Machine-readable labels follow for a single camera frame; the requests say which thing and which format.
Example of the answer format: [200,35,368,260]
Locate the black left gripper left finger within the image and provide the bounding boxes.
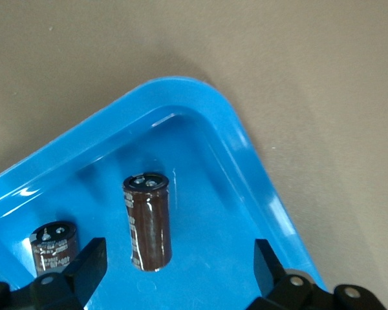
[0,237,107,310]

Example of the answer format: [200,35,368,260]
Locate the small dark connector block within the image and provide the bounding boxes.
[28,221,78,278]

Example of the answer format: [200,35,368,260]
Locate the brown table mat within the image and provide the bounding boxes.
[0,0,388,310]

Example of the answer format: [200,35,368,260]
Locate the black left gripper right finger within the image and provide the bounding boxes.
[253,238,387,310]

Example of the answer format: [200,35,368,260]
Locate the blue plastic tray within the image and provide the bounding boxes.
[0,76,329,310]

